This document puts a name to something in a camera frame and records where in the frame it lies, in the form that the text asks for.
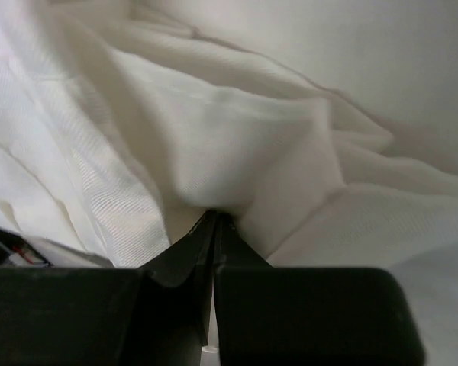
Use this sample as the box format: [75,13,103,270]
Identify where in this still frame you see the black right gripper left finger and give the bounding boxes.
[0,211,216,365]

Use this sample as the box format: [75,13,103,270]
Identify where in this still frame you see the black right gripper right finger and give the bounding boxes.
[214,214,426,365]

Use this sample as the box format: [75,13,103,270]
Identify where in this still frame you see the white pleated skirt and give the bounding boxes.
[0,0,458,271]

